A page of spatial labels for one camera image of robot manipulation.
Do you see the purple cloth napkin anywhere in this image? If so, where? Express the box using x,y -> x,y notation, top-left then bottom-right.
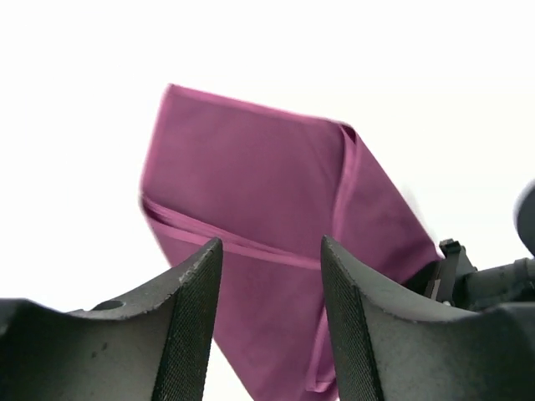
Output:
140,85 -> 438,400

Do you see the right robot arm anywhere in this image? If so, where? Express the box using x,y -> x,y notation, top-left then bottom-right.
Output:
405,239 -> 534,312

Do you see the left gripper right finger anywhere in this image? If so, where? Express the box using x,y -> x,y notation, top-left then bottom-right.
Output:
321,237 -> 534,400

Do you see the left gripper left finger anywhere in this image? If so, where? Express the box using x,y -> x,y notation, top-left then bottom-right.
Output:
1,239 -> 222,401

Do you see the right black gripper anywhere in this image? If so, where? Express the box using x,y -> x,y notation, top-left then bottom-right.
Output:
405,239 -> 476,306

